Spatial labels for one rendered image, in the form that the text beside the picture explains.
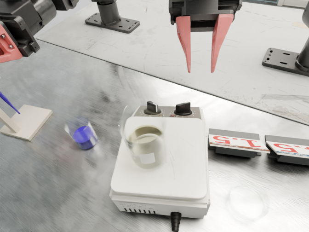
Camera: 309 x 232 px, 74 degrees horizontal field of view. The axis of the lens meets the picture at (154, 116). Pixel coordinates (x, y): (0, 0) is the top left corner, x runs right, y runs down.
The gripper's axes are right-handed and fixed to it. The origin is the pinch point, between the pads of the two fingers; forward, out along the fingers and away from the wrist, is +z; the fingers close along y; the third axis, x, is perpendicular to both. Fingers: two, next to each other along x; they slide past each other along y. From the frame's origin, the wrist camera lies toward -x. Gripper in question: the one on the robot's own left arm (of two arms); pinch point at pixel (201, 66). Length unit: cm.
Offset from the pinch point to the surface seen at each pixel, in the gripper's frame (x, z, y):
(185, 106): 3.7, 6.2, -2.3
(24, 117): 7.9, 9.3, -37.5
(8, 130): 5.4, 12.2, -39.1
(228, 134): 6.7, 11.2, 5.9
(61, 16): 119, -63, -100
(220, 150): 3.2, 13.5, 4.0
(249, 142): 3.9, 12.1, 8.9
